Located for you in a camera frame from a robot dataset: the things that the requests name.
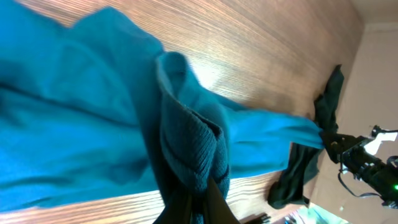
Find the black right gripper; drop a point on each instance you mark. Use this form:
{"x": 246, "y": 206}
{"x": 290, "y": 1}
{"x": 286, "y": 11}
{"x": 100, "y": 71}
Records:
{"x": 349, "y": 152}

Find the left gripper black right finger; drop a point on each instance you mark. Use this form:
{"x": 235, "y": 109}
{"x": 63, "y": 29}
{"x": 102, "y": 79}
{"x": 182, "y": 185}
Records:
{"x": 215, "y": 208}

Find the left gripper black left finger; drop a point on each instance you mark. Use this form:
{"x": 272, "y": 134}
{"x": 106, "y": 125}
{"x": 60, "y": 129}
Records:
{"x": 178, "y": 209}

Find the black garment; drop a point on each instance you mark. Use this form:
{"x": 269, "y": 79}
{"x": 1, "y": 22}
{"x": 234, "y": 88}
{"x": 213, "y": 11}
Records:
{"x": 303, "y": 161}

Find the blue polo shirt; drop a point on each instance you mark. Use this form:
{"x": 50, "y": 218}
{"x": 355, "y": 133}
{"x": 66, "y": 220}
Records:
{"x": 100, "y": 110}

